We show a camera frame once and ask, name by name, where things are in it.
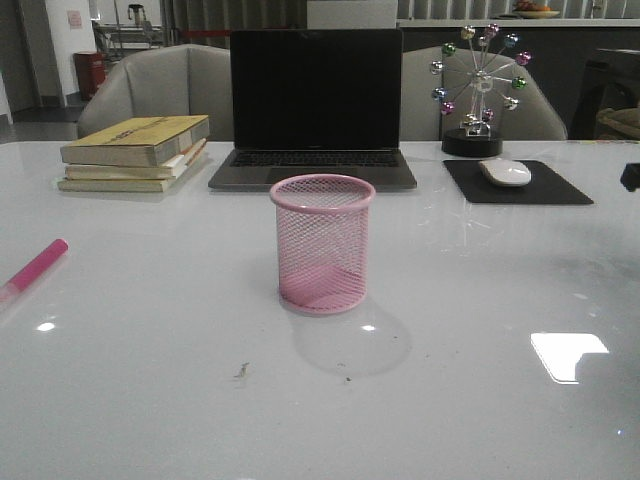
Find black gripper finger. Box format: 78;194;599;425
620;163;640;192

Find black-screen grey laptop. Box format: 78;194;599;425
208;28;417;191

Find yellow top book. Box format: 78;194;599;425
60;115;210;167

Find pink pen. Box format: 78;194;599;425
1;239;69;307

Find bottom pale green book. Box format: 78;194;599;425
56;158;201;193

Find middle cream book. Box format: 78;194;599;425
65;139;207;180

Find ferris wheel desk ornament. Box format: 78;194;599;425
429;23;532;158

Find fruit bowl on counter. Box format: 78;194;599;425
512;0;560;19

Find black mouse pad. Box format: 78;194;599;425
443;159;594;205

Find pink mesh pen holder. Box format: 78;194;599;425
270;173;376;315

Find red bin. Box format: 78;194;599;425
73;52;106;100

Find grey armchair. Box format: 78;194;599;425
77;44;234;141
400;46;568;141

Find white computer mouse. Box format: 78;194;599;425
478;158;532;187

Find left grey armchair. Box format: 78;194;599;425
77;44;234;141

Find right grey armchair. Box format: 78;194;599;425
400;46;568;141

